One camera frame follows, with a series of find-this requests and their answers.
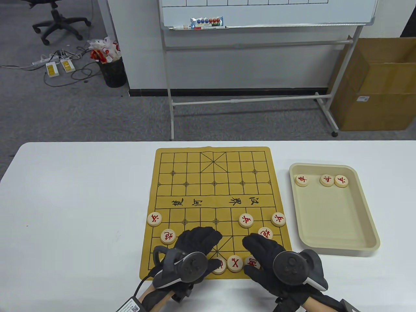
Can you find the person's left hand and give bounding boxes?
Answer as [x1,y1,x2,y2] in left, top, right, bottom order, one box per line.
[148,227,224,302]

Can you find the person's right hand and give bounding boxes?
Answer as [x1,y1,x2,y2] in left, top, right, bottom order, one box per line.
[242,233,329,307]

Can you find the yellow chess board mat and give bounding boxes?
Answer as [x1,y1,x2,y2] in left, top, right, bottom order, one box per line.
[139,146,297,281]

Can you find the grey tracking controller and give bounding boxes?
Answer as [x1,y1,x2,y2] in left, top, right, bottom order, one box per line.
[153,245,208,289]
[272,249,329,291]

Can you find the beige plastic tray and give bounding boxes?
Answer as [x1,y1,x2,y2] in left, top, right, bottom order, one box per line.
[289,162,381,257]

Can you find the grey labelled sensor box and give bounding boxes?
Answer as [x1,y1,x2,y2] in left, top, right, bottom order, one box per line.
[115,296,143,312]

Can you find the brown cardboard box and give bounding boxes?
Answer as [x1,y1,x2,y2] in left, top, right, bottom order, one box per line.
[328,37,416,132]

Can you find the black wastebasket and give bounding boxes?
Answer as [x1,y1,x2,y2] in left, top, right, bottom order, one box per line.
[99,56,127,88]

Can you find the white red trash bags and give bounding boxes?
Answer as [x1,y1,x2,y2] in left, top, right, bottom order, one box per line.
[87,36,123,64]

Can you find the pack of coloured magnets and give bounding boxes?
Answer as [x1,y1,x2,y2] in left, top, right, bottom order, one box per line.
[190,16,225,28]

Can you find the white rolling whiteboard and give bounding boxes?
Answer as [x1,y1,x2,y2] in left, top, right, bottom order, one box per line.
[158,0,379,141]

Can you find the white power strip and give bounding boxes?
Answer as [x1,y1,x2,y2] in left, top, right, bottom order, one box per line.
[32,55,62,67]

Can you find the black office chair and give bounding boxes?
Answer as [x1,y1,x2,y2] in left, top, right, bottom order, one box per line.
[20,0,92,46]

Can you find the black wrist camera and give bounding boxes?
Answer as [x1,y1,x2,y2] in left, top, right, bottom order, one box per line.
[171,283,195,303]
[273,294,303,312]

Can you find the black glove cable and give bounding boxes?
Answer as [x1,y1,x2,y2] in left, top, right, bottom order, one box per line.
[133,273,153,298]

